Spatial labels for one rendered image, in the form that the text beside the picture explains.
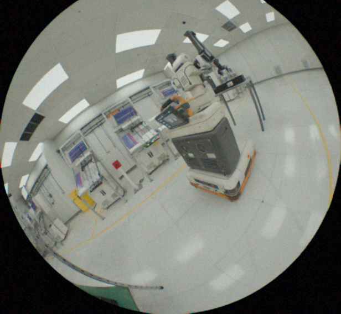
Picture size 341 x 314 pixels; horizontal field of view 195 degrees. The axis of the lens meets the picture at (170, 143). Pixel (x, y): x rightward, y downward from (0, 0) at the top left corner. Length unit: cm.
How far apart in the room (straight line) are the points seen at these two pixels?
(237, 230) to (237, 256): 22
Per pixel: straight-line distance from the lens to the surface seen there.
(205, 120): 59
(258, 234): 91
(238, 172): 87
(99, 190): 258
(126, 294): 86
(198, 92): 101
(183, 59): 107
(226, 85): 182
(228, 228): 95
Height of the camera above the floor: 90
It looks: 14 degrees down
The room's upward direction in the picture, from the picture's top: 34 degrees counter-clockwise
